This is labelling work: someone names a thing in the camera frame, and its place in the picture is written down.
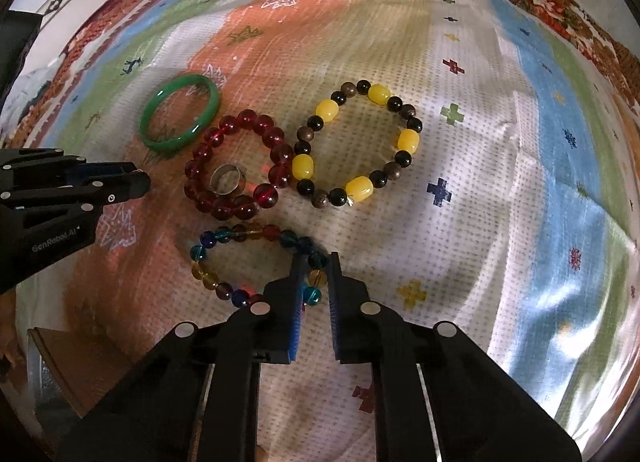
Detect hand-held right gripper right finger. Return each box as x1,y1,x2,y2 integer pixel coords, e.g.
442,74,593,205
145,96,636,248
327,251,583,462

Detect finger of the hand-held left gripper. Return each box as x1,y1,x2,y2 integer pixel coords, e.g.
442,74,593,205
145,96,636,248
0,146,138,188
0,169,152,215

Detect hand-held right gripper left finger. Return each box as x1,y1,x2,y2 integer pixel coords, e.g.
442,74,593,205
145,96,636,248
57,253,307,462

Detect silver ring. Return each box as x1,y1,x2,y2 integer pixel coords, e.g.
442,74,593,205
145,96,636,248
209,163,246,197

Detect multicoloured glass bead bracelet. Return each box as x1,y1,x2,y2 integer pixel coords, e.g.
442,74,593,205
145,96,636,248
190,223,328,310

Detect green jade bangle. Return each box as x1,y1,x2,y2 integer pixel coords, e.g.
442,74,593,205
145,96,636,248
139,74,222,152

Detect silver embossed tin box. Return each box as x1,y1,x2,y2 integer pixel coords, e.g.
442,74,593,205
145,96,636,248
27,326,132,420

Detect red glass bead bracelet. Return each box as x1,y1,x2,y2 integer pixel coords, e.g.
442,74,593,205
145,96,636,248
184,110,296,221

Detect yellow and black bead bracelet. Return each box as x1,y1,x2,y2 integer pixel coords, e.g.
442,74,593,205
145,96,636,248
293,82,422,209

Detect striped patterned mat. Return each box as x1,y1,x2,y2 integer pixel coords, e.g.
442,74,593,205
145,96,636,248
0,0,636,443

